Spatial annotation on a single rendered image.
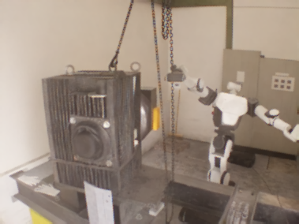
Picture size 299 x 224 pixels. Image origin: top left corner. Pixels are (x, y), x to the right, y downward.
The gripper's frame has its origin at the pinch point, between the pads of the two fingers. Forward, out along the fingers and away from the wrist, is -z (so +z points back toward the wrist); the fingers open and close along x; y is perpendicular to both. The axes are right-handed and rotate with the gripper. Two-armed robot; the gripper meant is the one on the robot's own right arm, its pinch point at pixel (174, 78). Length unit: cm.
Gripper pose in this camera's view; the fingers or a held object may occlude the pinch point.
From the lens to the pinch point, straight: 148.4
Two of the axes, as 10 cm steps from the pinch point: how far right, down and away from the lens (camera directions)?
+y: -0.4, -9.6, -2.9
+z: 2.1, -2.9, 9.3
